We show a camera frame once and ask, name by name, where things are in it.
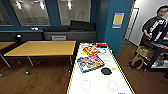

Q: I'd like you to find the yellow wooden gaming table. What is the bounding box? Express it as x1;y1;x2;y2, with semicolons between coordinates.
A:
0;41;16;69
3;40;78;76

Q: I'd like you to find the open cardboard box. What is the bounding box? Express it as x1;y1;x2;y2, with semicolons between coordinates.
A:
135;45;154;58

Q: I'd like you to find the red yellow game box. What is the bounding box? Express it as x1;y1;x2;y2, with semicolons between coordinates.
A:
82;45;101;57

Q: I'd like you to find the colourful snack box left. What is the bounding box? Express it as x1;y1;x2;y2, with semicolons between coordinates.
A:
76;55;106;74

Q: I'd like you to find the orange red flat item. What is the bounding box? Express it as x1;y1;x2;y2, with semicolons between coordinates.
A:
96;42;109;48

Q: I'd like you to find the light grey sofa cushion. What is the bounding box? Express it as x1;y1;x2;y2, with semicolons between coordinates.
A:
51;34;68;42

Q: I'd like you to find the white table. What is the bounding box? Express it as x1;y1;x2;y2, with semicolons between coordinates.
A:
66;42;136;94

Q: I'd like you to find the white hallway door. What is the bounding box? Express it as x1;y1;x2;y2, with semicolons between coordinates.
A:
123;7;139;43

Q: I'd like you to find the brown tan backpack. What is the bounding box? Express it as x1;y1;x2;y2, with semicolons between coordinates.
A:
129;54;146;71

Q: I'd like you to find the small black round device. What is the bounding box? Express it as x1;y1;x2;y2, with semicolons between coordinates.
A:
15;33;23;44

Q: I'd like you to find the person in black shirt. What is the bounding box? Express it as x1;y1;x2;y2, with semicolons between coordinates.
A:
141;5;168;46

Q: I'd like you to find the black wheeled cart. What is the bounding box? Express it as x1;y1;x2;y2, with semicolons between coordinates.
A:
143;19;168;73

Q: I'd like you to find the blue plastic ring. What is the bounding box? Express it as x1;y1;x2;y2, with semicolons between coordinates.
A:
98;48;108;55

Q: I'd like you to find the dark wall bench sofa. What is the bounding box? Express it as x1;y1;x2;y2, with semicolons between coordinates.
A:
0;20;98;44

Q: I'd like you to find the framed wall window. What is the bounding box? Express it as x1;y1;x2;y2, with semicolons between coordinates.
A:
8;0;52;27
0;0;10;28
57;0;92;27

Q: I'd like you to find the small white wall plate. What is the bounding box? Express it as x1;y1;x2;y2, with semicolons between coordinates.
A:
30;27;39;32

